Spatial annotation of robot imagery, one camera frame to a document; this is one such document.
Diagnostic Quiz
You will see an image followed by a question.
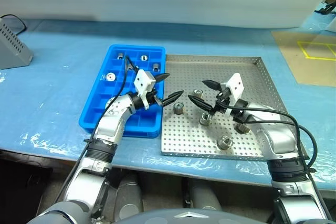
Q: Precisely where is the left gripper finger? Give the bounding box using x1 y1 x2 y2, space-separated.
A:
154 73 171 83
161 90 185 108

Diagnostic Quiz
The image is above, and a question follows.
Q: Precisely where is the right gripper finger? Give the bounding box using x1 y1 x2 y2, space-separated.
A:
202 79 222 91
187 94 214 116

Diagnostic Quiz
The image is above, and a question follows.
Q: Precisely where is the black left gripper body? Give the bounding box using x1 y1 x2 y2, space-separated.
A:
145 88 164 109

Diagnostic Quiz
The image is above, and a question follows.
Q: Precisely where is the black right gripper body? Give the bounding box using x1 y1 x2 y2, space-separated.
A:
212 88 234 115

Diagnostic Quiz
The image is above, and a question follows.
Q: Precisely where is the blue compartment tray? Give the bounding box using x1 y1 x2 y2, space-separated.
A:
78 45 166 139

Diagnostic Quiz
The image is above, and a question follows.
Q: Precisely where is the perforated metal tray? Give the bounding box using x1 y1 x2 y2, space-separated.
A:
159 54 309 162

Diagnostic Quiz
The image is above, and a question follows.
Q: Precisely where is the brown cardboard mat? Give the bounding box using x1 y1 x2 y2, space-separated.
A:
271 31 336 88

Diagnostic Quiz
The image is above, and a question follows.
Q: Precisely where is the blue plastic table cover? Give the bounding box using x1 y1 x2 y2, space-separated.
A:
0 19 336 190

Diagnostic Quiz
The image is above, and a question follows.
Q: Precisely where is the dark grey rounded cylinder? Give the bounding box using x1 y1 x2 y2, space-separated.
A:
114 173 144 221
187 179 224 211

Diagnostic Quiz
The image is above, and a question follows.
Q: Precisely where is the grey robot torso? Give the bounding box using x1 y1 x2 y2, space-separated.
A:
112 208 266 224

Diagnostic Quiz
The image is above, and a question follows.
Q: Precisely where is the black clamp tool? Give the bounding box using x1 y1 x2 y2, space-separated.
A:
314 1 336 15

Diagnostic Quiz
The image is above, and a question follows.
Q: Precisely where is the grey perforated metal device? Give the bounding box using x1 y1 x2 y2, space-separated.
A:
0 20 34 70

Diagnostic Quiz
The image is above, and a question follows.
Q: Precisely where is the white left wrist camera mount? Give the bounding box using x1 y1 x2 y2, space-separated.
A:
133 69 158 111

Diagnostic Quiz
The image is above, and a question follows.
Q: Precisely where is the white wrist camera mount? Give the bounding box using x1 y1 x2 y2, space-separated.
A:
220 73 249 116
133 69 158 111

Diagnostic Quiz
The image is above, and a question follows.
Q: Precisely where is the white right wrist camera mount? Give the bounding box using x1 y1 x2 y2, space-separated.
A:
220 73 249 116

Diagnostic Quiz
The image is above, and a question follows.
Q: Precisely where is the black device cable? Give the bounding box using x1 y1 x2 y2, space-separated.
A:
0 14 27 36

